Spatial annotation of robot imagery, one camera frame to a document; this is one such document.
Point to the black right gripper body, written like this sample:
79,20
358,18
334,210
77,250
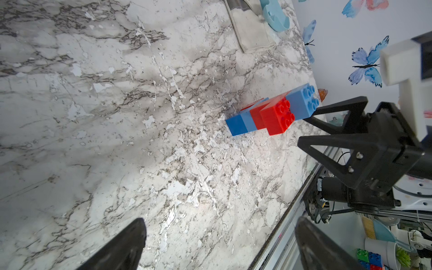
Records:
385,149

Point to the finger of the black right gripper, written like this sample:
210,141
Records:
346,117
364,149

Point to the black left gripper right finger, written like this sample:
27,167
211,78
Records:
319,252

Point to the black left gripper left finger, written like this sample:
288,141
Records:
123,252

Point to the small blue lego brick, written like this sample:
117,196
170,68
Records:
303,102

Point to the red 2x4 lego brick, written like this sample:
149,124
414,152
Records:
277,116

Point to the red 2x2 lego brick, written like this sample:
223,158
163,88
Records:
259,122

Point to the blue 2x2 lego brick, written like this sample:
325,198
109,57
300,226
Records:
236,125

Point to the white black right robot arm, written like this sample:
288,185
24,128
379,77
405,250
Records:
411,192

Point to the white cup with bricks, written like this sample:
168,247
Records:
379,253

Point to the grey white work glove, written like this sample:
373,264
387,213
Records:
252,31

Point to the aluminium front rail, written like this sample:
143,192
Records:
280,251

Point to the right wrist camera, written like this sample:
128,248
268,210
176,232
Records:
408,64

